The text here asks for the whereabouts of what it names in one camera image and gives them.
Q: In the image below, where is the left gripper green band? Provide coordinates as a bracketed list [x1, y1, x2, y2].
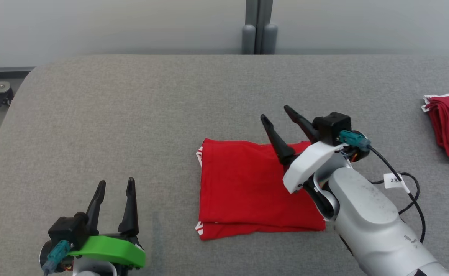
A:
[39, 177, 146, 276]

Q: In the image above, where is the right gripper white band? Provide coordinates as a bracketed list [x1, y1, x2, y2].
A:
[260, 105, 371, 194]

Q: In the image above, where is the red white jersey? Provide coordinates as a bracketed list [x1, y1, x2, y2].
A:
[195, 138, 327, 242]

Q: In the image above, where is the grey fabric sofa seat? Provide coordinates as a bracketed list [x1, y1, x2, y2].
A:
[0, 54, 449, 276]

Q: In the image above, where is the small black foot piece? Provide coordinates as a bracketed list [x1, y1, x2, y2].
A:
[0, 89, 15, 109]

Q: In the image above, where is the left arm cable teal connector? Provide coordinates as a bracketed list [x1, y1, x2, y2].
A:
[42, 240, 72, 276]

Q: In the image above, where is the arm cable teal connector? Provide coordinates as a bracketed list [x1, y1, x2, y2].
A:
[339, 130, 427, 244]
[42, 240, 72, 276]

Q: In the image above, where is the grey partition post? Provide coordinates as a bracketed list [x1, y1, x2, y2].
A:
[260, 0, 278, 55]
[241, 0, 260, 55]

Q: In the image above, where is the right arm cable teal connector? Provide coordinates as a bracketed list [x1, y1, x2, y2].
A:
[339, 130, 427, 244]

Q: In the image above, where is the white cable label tag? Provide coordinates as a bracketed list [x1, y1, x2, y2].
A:
[384, 173, 412, 194]

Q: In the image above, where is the dark grey wall base rail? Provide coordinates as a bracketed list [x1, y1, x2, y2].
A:
[0, 67, 36, 74]

